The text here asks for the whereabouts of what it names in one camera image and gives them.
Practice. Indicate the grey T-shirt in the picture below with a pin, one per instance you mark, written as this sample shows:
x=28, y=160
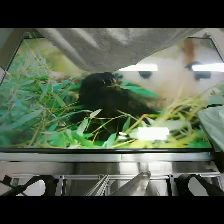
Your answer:
x=110, y=46

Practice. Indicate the pale green garment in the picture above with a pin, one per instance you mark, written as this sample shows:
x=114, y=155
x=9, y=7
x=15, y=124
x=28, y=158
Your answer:
x=213, y=125

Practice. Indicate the silver frame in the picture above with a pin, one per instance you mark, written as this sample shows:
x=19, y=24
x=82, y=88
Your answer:
x=100, y=163

